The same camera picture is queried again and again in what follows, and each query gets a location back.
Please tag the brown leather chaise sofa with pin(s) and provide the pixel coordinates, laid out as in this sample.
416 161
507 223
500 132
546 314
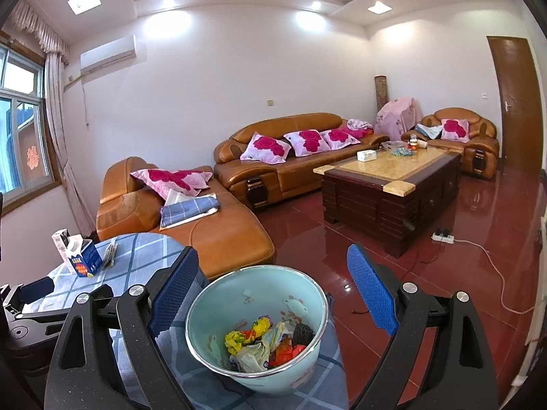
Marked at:
222 235

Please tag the brown leather armchair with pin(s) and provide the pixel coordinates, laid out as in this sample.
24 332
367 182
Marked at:
483 149

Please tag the dark green packet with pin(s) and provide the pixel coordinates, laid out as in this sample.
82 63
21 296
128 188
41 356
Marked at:
109 256

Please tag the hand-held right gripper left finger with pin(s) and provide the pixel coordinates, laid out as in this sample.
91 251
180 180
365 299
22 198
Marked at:
171 290

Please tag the pale yellow plastic bag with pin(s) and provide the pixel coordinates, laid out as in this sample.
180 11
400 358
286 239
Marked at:
254 356

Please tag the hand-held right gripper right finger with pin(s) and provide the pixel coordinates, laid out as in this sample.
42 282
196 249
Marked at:
371 294

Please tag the white air conditioner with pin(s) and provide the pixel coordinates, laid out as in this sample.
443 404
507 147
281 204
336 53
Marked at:
109 53

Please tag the white milk carton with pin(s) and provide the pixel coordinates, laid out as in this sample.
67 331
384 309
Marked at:
57 243

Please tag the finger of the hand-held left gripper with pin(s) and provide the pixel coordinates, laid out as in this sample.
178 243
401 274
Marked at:
36 290

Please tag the brown wooden door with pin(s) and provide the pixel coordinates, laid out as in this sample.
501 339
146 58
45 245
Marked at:
519 102

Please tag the teal enamel bin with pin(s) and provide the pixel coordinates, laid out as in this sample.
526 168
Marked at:
222 303

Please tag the pink folded blanket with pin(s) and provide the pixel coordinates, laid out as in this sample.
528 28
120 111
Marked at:
360 127

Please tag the red window sticker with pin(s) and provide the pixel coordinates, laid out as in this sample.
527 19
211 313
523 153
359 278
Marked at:
33 157

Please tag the dark wooden coffee table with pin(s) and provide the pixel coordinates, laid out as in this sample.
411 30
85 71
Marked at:
376 205

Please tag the blue milk carton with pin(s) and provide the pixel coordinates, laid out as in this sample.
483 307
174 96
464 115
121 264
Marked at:
85 262

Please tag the white tissue box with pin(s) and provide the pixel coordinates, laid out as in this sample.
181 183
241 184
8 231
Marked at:
366 156

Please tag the red plastic bag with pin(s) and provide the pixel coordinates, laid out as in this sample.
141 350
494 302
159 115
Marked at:
286 355

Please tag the white folded cloth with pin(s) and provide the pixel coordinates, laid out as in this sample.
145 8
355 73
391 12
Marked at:
175 196

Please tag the glass dish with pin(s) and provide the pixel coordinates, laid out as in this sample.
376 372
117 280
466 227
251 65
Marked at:
391 144

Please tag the window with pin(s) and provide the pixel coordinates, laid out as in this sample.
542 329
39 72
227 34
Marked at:
21 128

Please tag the white power strip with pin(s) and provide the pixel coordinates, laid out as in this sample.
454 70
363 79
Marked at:
442 237

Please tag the pink floral pillow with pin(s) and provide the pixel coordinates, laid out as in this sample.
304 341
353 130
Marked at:
339 138
265 147
307 141
171 179
454 129

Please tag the pile of small packets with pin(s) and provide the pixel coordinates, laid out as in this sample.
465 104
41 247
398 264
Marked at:
401 152

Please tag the light blue cloth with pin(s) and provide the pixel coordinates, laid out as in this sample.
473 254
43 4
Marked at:
427 131

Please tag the bright yellow plastic bag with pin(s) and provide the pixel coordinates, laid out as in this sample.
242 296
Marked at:
239 339

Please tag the folded blue plaid cloth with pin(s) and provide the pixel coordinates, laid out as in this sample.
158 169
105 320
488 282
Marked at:
188 211

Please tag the rolled mat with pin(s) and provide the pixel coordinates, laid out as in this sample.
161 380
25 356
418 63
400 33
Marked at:
381 94

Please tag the pink curtain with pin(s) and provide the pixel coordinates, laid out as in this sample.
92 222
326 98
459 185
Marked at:
64 136

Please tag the black foam net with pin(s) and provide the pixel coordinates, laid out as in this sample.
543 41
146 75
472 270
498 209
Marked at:
303 334

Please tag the brown leather long sofa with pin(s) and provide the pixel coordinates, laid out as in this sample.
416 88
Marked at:
299 179

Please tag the blue plaid tablecloth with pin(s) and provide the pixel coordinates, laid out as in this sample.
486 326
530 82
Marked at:
136 252

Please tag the square ceiling light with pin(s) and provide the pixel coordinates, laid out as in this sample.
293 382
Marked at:
379 7
84 1

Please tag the pink floral cover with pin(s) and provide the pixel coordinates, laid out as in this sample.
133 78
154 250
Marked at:
397 117

